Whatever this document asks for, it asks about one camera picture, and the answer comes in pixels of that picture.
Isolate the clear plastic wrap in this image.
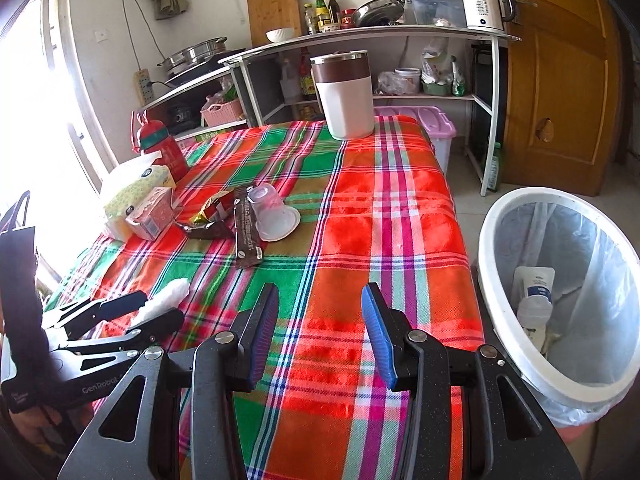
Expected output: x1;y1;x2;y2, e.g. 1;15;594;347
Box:
131;278;190;327

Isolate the brown coffee stick packet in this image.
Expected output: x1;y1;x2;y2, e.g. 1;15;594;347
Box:
233;182;264;269

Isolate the white yogurt cup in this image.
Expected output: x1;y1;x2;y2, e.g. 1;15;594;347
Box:
511;266;555;351

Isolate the clear plastic cup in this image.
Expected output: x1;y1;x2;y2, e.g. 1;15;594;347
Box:
247;183;300;243

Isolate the white trash bin with bag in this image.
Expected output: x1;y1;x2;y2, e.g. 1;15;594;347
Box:
477;186;639;428

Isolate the white metal kitchen shelf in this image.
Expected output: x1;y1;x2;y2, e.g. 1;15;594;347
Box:
142;24;522;198

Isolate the person's left hand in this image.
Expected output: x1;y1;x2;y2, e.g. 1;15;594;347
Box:
9;404;94;450

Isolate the strawberry milk carton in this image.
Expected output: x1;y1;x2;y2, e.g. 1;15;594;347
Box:
126;188;176;242

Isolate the dark brown candy wrapper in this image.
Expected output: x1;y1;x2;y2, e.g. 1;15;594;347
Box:
175;221;234;240

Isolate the yellow snack wrapper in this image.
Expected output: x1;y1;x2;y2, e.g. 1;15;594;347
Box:
190;191;234;226

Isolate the yellow tissue pack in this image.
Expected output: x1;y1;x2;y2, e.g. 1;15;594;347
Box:
100;151;176;242

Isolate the red green plaid tablecloth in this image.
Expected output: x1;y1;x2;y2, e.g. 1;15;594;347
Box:
53;116;483;479

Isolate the red reindeer water bottle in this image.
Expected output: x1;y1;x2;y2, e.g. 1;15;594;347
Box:
130;112;190;182

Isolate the pink plastic basket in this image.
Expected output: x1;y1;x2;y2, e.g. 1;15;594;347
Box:
201;98;244;127

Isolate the purple lid storage box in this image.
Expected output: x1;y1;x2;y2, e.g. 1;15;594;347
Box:
374;106;457;174

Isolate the white power strip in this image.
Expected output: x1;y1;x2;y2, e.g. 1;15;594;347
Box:
134;68;155;106

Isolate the steel steamer pot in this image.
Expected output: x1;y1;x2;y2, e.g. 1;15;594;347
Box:
157;36;228;78

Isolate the white brown thermos jug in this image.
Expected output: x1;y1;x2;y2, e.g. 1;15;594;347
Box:
310;50;375;141

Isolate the white ceramic bowl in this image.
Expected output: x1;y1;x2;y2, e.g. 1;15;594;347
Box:
266;27;296;44

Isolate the wooden cutting board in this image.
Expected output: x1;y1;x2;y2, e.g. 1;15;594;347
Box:
246;0;304;47

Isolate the frying pan with lid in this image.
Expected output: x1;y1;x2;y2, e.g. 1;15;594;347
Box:
352;0;404;27

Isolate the translucent storage box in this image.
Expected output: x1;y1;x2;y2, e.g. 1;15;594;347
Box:
404;0;466;28

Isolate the green sauce bottle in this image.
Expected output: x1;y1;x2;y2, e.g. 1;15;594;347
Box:
314;0;332;32

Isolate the red lid jar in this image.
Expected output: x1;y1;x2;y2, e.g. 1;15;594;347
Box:
340;8;356;29

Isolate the dark soy sauce bottle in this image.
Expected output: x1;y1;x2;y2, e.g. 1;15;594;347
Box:
328;0;341;24

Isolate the white electric kettle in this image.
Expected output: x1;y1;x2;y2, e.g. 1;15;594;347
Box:
462;0;516;32

